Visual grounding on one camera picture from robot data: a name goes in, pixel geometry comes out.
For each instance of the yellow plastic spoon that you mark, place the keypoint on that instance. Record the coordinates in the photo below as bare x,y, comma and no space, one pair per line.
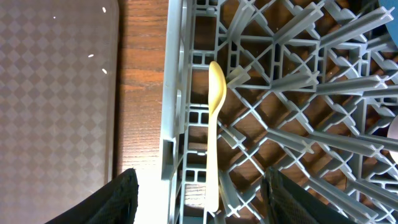
216,98

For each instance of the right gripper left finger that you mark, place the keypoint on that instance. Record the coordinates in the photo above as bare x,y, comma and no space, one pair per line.
116,202

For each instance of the brown serving tray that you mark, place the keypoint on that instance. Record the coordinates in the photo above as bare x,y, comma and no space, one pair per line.
58,76

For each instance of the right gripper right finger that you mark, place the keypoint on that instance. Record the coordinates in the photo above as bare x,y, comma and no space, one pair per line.
288,203

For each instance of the grey dishwasher rack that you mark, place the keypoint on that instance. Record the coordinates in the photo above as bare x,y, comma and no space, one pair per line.
311,92

